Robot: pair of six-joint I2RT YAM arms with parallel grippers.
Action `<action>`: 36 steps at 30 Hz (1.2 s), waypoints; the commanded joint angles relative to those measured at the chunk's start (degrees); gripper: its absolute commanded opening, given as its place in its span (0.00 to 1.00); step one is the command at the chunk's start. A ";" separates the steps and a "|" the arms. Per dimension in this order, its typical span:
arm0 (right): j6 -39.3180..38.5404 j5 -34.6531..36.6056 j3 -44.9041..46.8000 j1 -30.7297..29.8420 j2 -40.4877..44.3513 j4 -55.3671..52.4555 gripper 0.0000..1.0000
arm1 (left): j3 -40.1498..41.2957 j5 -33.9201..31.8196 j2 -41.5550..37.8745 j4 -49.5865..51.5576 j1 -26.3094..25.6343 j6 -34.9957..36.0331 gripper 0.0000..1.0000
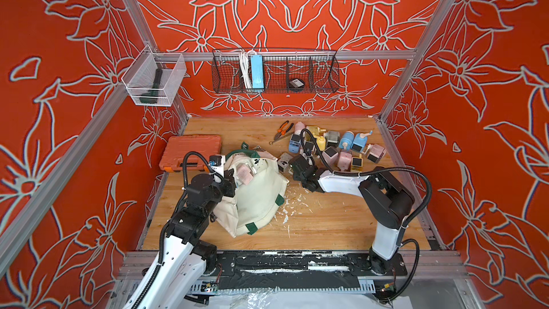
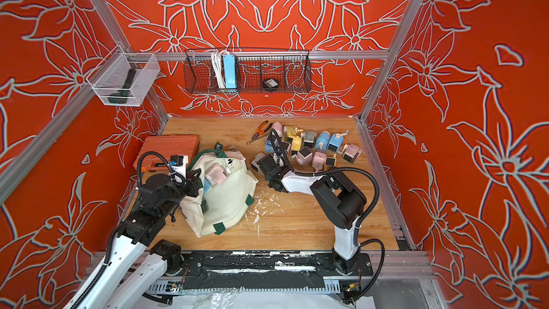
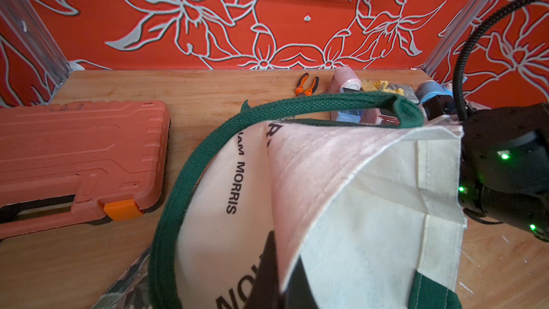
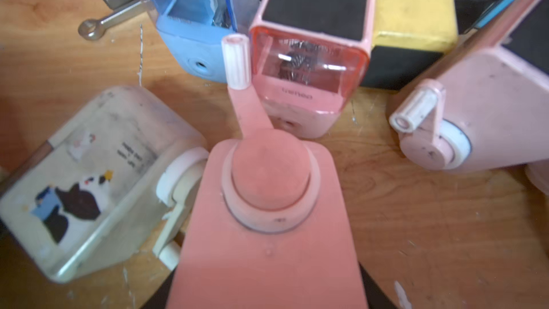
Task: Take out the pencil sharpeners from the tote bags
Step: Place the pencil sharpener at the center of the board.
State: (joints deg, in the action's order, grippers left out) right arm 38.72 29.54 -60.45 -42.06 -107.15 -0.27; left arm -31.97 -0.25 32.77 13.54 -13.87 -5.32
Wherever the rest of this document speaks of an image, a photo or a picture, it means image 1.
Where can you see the small black device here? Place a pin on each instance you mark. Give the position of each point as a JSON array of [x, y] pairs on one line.
[[296, 85]]

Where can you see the grey white pencil sharpener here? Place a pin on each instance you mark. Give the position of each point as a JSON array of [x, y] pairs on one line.
[[283, 163]]

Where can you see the orange handled pliers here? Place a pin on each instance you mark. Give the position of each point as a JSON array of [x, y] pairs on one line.
[[282, 131]]

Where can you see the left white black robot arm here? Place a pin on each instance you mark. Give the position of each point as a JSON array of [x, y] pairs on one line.
[[182, 257]]

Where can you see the blue crank pencil sharpener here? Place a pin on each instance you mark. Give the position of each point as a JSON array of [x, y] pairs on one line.
[[360, 141]]

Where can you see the dark green flashlight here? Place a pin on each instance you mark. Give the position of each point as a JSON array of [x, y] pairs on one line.
[[151, 96]]

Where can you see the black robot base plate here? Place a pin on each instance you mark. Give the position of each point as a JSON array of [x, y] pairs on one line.
[[246, 271]]

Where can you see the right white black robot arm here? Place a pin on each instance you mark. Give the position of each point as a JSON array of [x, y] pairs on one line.
[[389, 201]]

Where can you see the yellow black square sharpener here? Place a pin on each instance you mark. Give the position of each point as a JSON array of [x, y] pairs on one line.
[[356, 164]]

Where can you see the blue grey square sharpener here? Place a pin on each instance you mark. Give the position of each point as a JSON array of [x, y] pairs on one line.
[[295, 144]]

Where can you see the pink cube sharpener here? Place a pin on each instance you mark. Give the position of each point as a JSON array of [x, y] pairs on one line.
[[331, 155]]

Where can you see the black wire wall basket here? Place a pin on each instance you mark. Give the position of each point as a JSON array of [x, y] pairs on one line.
[[317, 68]]

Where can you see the light blue box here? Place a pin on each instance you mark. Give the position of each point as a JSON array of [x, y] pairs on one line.
[[256, 63]]

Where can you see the clear acrylic wall bin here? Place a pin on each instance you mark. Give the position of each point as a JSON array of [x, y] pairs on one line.
[[153, 79]]

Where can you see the grey clear pencil sharpener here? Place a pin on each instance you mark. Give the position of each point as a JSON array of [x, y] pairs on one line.
[[332, 138]]

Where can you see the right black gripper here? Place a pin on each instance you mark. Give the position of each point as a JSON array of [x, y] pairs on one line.
[[298, 167]]

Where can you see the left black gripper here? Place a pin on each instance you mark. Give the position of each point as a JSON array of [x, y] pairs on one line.
[[227, 184]]

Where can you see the pink square pencil sharpener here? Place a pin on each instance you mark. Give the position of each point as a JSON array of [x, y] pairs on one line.
[[245, 174]]

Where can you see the yellow tall pencil sharpener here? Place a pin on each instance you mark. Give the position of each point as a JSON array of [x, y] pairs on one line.
[[321, 143]]

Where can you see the cream tote bag green handles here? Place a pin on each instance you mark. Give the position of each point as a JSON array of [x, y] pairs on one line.
[[254, 205]]

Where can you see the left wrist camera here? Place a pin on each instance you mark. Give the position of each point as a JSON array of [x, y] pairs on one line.
[[216, 164]]

